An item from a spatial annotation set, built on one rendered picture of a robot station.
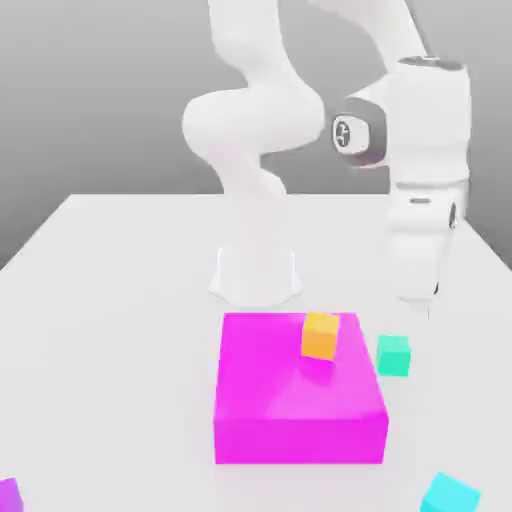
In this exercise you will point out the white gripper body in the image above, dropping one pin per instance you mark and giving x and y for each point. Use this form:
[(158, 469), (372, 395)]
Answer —
[(416, 268)]

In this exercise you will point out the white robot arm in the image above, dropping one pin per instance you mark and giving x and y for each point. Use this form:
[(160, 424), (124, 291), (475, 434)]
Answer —
[(248, 120)]

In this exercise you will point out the small green cube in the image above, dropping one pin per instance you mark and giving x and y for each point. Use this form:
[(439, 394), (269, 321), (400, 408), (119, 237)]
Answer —
[(393, 358)]

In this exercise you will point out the small orange cube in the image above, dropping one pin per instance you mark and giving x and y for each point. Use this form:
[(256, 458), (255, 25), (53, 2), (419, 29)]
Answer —
[(319, 338)]

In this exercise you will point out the small cyan cube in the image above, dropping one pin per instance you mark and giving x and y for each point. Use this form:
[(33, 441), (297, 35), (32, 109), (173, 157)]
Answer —
[(448, 496)]

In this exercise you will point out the small purple cube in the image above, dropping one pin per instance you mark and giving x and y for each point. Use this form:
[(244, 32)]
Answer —
[(8, 498)]

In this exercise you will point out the large magenta box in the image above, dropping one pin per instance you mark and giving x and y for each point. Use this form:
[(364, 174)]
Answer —
[(280, 400)]

